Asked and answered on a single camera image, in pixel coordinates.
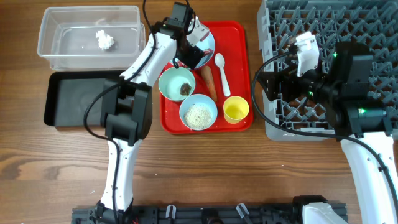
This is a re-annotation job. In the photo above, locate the grey dishwasher rack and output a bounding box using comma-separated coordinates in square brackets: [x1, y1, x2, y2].
[257, 1, 397, 141]

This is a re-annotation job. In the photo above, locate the crumpled white tissue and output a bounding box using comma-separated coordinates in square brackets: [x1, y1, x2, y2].
[96, 30, 114, 50]

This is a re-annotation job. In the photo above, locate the brown food scrap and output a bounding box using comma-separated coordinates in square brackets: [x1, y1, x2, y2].
[180, 83, 192, 96]

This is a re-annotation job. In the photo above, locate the light blue bowl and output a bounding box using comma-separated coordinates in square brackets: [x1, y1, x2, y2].
[179, 94, 218, 131]

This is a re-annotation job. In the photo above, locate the orange carrot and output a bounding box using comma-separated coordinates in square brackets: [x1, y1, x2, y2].
[201, 66, 218, 102]

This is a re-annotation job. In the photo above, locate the black waste tray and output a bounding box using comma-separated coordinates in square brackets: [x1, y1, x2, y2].
[44, 70, 121, 128]

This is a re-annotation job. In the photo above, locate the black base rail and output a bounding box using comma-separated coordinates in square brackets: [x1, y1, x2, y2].
[71, 202, 348, 224]

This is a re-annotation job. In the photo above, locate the yellow plastic cup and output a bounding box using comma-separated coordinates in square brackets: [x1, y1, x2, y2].
[223, 96, 249, 124]

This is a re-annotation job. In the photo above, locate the red plastic tray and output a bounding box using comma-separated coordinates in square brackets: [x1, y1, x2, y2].
[160, 21, 253, 134]

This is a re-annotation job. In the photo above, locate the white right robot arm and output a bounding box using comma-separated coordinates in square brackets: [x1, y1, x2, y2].
[251, 42, 397, 223]

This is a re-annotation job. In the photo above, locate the mint green bowl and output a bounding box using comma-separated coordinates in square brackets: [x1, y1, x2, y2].
[159, 67, 196, 102]

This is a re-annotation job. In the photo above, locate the white plastic spoon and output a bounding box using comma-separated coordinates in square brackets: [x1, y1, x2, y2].
[215, 53, 231, 97]

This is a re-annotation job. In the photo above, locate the white rice pile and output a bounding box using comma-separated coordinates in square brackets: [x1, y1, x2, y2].
[184, 104, 212, 130]

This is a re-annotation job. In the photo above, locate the red snack wrapper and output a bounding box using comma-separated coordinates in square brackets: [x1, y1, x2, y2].
[177, 49, 213, 69]

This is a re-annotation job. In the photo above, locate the light blue plate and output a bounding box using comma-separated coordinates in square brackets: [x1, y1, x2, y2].
[169, 32, 215, 67]

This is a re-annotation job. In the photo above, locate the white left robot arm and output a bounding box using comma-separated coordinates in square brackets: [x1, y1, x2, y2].
[94, 2, 210, 223]

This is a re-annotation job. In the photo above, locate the clear plastic waste bin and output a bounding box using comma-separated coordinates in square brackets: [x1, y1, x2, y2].
[37, 6, 146, 71]

